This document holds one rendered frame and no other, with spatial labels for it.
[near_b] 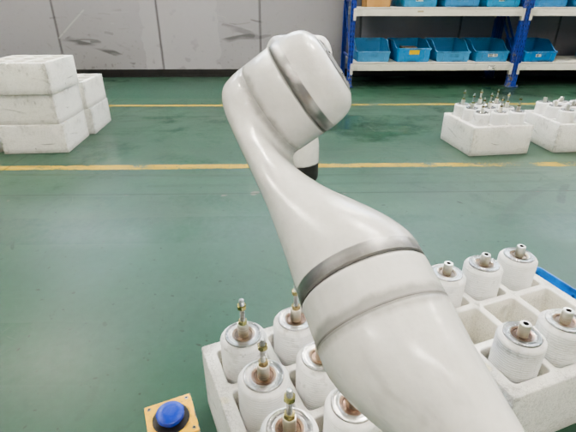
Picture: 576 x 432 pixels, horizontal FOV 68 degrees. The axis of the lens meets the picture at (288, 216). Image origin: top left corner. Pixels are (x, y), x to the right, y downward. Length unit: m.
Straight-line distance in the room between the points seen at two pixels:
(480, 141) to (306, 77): 2.55
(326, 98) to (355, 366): 0.21
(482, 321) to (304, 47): 0.93
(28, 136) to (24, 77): 0.36
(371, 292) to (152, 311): 1.20
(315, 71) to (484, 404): 0.26
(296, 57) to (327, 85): 0.03
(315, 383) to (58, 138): 2.49
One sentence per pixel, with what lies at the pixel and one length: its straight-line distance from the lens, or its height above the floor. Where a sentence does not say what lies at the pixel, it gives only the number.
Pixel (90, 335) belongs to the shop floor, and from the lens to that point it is 1.40.
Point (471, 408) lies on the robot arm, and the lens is 0.26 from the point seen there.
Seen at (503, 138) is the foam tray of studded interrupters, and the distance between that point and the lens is 2.95.
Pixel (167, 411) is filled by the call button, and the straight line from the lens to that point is 0.71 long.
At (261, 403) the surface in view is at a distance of 0.81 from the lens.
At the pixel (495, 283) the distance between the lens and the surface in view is 1.22.
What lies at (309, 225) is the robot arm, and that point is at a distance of 0.28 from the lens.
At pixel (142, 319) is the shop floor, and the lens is 1.40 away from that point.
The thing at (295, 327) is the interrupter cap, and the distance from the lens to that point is 0.92.
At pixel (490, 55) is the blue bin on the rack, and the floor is 0.32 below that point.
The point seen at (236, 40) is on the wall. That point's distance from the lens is 5.59.
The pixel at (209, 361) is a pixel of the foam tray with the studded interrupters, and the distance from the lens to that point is 0.97.
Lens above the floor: 0.87
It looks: 27 degrees down
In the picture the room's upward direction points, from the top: straight up
